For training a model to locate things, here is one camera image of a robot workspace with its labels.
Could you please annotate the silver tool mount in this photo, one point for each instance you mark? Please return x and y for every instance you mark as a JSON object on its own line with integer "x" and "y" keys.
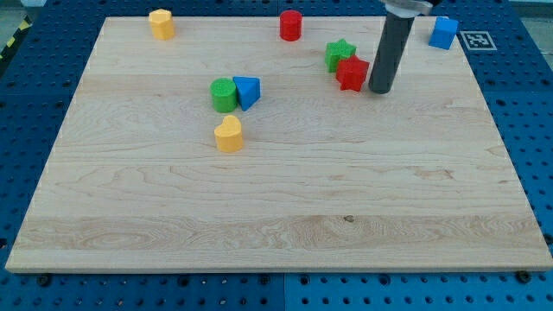
{"x": 408, "y": 8}

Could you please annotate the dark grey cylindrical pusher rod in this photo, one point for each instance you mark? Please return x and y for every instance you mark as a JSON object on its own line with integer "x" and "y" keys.
{"x": 394, "y": 37}

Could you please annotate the red star block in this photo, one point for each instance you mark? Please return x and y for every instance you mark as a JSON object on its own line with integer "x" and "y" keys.
{"x": 351, "y": 73}

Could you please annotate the green star block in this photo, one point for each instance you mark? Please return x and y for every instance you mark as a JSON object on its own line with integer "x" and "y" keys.
{"x": 337, "y": 51}

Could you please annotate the yellow hexagon block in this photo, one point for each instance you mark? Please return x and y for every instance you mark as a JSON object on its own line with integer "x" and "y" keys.
{"x": 161, "y": 24}

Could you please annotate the blue cube block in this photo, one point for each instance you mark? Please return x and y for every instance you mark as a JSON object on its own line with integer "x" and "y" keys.
{"x": 444, "y": 32}

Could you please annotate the black white fiducial marker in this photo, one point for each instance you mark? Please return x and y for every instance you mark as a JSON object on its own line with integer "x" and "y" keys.
{"x": 476, "y": 40}

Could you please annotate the red cylinder block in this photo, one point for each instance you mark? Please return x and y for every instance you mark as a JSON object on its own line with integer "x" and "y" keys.
{"x": 290, "y": 25}

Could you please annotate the blue triangle block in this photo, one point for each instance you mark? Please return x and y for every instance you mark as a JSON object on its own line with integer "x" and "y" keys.
{"x": 249, "y": 91}

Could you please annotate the green cylinder block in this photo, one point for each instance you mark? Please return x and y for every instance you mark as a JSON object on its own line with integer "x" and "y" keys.
{"x": 224, "y": 95}

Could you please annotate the yellow heart block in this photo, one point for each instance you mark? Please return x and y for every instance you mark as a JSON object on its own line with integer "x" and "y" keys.
{"x": 228, "y": 135}

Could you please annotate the wooden board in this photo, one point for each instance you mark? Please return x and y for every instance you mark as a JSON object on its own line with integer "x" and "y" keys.
{"x": 416, "y": 180}

